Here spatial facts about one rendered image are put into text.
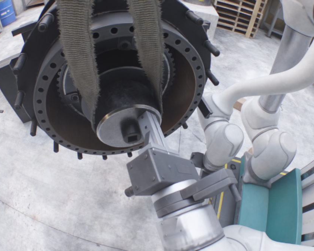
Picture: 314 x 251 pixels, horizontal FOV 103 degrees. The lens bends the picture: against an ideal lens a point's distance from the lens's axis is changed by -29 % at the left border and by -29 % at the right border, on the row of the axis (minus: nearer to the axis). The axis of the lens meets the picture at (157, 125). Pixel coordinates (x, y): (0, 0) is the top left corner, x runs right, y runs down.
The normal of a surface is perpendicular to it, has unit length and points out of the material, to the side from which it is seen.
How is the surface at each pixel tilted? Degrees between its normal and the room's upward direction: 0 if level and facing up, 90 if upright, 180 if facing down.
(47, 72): 90
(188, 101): 81
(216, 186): 21
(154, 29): 100
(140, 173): 44
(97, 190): 0
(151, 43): 96
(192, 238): 17
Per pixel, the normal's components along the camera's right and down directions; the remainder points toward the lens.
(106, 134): 0.31, 0.77
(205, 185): -0.61, -0.29
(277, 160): -0.60, 0.40
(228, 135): -0.28, -0.40
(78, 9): -0.14, 0.79
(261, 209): 0.07, -0.60
